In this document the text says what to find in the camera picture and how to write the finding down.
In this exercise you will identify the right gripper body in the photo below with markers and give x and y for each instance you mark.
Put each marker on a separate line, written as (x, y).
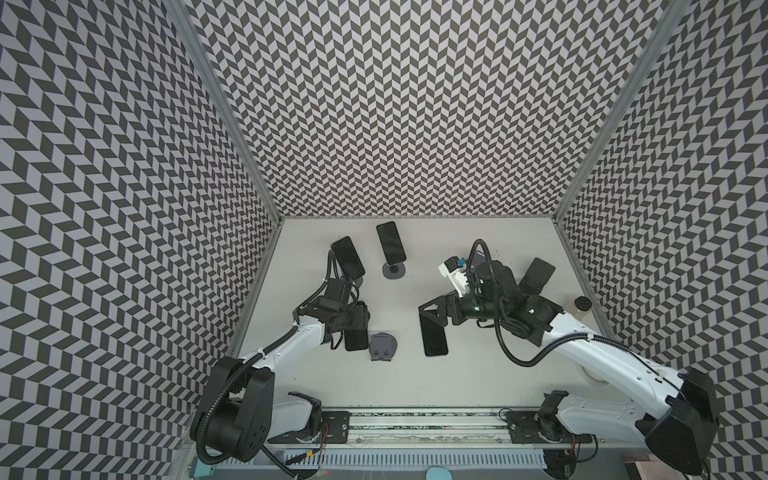
(453, 307)

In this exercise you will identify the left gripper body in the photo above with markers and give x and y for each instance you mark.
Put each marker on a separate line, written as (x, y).
(354, 318)

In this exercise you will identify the black phone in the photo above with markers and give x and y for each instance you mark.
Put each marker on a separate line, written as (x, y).
(391, 243)
(348, 259)
(356, 340)
(433, 338)

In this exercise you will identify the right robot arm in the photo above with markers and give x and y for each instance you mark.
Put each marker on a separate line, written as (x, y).
(673, 413)

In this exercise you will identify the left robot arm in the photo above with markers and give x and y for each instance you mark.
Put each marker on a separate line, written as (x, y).
(239, 411)

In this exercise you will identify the front centre round stand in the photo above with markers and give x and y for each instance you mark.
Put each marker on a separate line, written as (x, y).
(382, 347)

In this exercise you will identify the small jar black lid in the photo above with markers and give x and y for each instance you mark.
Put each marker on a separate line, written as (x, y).
(583, 303)

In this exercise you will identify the tape roll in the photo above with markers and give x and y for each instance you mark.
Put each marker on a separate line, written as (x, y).
(592, 377)

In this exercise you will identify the teal round button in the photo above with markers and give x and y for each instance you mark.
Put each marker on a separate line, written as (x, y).
(438, 473)

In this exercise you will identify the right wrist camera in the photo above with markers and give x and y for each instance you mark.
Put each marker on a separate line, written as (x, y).
(454, 269)

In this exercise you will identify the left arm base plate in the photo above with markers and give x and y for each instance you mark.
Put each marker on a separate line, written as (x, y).
(331, 427)

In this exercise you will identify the aluminium front rail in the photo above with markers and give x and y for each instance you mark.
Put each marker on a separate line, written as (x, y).
(432, 427)

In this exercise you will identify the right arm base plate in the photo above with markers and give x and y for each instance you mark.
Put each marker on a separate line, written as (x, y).
(525, 427)

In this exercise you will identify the white slotted cable duct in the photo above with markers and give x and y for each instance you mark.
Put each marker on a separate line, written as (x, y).
(417, 459)

